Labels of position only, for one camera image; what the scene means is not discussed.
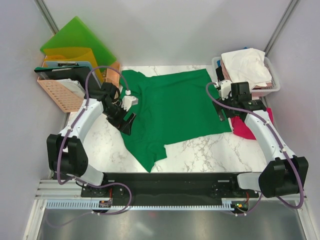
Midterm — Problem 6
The green t shirt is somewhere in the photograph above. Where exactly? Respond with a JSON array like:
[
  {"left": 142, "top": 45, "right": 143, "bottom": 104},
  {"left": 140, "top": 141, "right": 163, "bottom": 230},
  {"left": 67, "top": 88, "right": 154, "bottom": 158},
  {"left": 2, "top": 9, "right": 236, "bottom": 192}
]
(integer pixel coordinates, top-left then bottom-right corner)
[{"left": 120, "top": 69, "right": 231, "bottom": 172}]

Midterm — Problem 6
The yellow plastic folder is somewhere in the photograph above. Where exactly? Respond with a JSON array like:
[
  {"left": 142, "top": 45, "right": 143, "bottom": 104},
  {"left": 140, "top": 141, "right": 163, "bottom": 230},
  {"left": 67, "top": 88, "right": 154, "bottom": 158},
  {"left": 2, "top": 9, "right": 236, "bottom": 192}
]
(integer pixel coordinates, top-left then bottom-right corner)
[{"left": 44, "top": 47, "right": 98, "bottom": 68}]

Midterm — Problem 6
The blue clipboard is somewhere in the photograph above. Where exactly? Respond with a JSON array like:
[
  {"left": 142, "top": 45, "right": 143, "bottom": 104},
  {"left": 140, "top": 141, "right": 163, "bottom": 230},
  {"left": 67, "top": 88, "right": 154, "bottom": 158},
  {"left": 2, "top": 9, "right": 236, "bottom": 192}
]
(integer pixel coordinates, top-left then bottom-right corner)
[{"left": 44, "top": 61, "right": 93, "bottom": 69}]

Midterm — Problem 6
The red t shirt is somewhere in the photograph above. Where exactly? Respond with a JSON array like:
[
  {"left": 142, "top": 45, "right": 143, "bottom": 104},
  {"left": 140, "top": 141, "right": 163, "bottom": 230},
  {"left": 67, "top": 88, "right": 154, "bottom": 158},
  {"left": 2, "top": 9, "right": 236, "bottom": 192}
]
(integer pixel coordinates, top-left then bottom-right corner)
[{"left": 231, "top": 107, "right": 274, "bottom": 144}]

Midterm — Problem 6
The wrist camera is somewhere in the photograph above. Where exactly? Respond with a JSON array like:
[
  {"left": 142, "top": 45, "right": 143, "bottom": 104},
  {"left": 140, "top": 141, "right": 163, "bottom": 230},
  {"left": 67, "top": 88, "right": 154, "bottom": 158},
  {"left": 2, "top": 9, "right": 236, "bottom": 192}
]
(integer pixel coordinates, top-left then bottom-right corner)
[
  {"left": 121, "top": 90, "right": 139, "bottom": 112},
  {"left": 215, "top": 80, "right": 232, "bottom": 101}
]

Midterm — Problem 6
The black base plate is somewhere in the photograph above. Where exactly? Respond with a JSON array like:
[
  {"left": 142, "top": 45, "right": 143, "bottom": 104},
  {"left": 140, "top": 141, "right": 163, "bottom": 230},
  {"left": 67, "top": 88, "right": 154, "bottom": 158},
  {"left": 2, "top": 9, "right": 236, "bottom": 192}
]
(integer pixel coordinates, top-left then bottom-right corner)
[{"left": 81, "top": 172, "right": 258, "bottom": 204}]

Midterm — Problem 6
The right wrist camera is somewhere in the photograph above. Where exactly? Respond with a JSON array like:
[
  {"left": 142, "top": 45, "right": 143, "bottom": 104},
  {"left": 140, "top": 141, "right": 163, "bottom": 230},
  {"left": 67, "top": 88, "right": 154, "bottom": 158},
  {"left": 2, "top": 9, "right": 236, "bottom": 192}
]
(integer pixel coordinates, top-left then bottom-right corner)
[{"left": 215, "top": 80, "right": 232, "bottom": 101}]

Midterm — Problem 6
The green plastic folder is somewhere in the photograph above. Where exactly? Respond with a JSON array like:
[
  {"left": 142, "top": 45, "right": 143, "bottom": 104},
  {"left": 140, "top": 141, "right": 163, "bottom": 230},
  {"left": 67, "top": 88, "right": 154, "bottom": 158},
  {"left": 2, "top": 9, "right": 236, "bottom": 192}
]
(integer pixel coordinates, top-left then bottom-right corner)
[{"left": 40, "top": 16, "right": 117, "bottom": 66}]

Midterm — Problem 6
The white laundry basket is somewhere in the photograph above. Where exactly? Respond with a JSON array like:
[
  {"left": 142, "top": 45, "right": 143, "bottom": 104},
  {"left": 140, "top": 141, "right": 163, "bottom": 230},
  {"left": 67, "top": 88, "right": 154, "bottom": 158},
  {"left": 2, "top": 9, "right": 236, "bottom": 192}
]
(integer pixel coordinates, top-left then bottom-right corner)
[{"left": 211, "top": 56, "right": 281, "bottom": 98}]

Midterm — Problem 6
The white cable duct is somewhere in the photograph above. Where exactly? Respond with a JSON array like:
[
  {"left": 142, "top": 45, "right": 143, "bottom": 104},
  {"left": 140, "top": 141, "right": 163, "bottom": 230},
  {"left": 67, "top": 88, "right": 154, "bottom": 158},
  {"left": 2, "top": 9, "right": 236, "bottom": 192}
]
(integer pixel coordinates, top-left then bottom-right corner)
[{"left": 45, "top": 199, "right": 234, "bottom": 211}]

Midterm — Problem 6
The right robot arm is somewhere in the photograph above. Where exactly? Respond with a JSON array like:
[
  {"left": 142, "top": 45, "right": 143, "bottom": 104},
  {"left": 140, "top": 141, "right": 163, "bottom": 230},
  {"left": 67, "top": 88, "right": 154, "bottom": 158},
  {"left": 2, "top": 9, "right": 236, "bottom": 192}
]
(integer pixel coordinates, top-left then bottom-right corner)
[{"left": 212, "top": 80, "right": 309, "bottom": 198}]

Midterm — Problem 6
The white t shirt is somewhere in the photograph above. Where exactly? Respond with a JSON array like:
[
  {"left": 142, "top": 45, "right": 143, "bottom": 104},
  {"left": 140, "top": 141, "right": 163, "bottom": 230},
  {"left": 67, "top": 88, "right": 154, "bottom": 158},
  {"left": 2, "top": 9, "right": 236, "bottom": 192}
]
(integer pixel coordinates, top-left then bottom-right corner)
[{"left": 221, "top": 48, "right": 272, "bottom": 90}]

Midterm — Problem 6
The black binder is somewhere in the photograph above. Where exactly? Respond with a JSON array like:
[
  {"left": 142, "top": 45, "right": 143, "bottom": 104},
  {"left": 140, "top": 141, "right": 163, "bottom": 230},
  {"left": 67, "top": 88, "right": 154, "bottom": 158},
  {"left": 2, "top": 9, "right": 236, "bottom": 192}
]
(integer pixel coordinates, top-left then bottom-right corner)
[{"left": 34, "top": 66, "right": 91, "bottom": 89}]

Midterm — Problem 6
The black t shirt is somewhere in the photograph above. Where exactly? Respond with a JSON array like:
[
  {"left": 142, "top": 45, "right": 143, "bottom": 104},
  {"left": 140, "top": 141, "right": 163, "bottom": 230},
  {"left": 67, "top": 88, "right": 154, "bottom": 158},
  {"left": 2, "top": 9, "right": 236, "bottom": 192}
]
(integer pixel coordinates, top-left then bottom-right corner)
[{"left": 215, "top": 66, "right": 225, "bottom": 82}]

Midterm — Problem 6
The peach file organizer basket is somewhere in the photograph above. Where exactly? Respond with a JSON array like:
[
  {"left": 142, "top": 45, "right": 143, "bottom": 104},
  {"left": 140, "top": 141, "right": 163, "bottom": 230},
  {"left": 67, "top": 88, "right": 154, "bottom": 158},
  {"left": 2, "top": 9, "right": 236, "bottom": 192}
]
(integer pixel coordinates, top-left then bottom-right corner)
[{"left": 36, "top": 54, "right": 123, "bottom": 114}]

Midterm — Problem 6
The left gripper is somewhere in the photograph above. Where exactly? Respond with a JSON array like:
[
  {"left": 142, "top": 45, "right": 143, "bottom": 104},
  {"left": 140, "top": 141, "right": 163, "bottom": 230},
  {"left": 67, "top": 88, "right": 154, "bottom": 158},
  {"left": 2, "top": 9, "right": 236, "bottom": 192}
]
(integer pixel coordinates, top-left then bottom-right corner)
[{"left": 102, "top": 101, "right": 136, "bottom": 136}]

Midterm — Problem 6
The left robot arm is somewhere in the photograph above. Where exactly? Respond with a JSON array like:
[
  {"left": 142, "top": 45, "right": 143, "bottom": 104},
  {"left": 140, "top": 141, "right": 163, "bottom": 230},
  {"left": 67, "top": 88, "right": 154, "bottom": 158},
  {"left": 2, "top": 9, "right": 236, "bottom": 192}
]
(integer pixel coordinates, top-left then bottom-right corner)
[{"left": 46, "top": 82, "right": 139, "bottom": 197}]

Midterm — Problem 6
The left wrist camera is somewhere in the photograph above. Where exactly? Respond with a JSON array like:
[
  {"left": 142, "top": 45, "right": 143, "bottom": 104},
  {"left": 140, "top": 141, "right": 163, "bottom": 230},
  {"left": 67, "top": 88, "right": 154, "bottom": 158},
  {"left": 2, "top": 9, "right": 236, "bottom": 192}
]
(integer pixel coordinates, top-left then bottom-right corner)
[{"left": 121, "top": 90, "right": 139, "bottom": 112}]

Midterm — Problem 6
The pink t shirt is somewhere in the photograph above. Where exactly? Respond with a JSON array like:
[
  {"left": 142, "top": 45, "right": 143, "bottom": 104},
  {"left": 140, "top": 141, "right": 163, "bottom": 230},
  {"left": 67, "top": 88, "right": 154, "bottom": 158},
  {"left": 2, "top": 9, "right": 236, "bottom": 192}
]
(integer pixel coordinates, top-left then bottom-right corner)
[{"left": 220, "top": 60, "right": 272, "bottom": 89}]

